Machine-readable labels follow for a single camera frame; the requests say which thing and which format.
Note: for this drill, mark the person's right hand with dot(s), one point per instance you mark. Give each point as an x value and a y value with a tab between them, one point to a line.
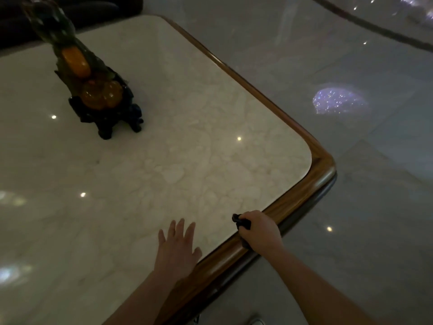
262	233

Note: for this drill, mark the person's left hand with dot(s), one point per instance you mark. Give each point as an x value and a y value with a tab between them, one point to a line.
176	255

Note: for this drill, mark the person's left middle finger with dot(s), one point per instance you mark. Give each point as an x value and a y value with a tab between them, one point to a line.
180	229

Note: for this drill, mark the person's left little finger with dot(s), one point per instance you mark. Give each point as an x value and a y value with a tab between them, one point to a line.
162	237

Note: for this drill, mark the person's right fingers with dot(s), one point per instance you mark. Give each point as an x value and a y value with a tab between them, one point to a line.
245	225

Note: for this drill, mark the person's left thumb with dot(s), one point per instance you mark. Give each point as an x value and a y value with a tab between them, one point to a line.
198	255

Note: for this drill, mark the small black cloth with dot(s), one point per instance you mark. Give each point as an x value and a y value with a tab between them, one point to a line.
242	222

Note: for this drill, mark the person's right forearm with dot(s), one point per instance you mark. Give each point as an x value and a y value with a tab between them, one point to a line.
314	287

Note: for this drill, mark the person's left forearm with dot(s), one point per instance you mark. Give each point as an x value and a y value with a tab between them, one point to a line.
145	301

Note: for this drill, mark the brown wooden table rim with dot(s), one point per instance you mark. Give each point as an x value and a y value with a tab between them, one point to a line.
287	196

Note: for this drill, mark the white shoe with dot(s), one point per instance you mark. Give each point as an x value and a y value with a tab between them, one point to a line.
257	320

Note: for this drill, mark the dark carved fruit sculpture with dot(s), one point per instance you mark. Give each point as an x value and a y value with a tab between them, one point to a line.
91	84

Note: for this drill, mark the dark sofa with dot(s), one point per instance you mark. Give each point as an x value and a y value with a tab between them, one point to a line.
84	13

